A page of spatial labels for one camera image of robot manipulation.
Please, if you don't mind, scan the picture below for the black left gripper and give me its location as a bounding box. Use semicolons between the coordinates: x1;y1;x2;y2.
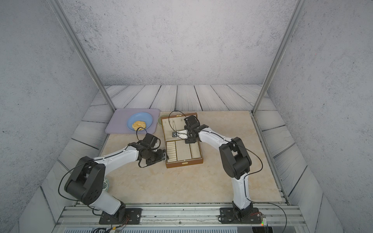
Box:
147;149;171;166

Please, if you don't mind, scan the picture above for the brown wooden jewelry box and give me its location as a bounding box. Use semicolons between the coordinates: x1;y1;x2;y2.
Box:
162;112;204;169

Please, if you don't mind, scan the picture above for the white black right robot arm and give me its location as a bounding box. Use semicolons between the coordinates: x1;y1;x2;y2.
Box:
184;115;261;223

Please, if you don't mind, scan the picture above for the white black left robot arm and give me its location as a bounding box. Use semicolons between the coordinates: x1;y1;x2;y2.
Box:
61;133;167;217

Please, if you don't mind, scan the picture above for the yellow bread pastry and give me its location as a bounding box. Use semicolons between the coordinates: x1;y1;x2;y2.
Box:
132;120;147;131

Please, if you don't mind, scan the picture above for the green ceramic bowl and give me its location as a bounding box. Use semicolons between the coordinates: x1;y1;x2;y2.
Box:
157;116;162;125

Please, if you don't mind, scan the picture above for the blue plate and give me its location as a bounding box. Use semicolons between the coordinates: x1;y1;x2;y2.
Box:
126;112;153;132

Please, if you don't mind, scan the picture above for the lavender rectangular tray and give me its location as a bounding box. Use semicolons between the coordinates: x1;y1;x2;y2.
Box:
105;108;160;134

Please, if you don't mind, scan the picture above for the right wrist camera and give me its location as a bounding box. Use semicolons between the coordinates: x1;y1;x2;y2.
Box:
172;130;188;140

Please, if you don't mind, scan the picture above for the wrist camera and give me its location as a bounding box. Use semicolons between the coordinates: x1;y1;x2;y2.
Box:
172;130;188;140
161;150;169;161

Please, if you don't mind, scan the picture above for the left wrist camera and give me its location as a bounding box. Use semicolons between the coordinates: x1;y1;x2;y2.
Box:
161;150;169;161

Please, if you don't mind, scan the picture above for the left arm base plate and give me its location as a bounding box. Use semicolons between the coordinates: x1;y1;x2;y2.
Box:
99;207;143;225

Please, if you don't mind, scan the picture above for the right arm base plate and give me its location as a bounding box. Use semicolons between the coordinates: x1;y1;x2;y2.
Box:
218;208;263;224

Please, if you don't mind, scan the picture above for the aluminium mounting rail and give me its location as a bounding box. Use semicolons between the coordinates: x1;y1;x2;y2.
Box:
53;203;309;233

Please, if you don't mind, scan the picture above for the right metal frame post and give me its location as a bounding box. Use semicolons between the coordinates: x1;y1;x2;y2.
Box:
252;0;307;115

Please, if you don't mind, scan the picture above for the metal frame post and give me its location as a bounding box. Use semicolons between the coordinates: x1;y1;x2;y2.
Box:
48;0;116;112
252;0;307;115

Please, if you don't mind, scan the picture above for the left metal frame post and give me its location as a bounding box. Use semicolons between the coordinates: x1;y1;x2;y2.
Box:
48;0;116;112

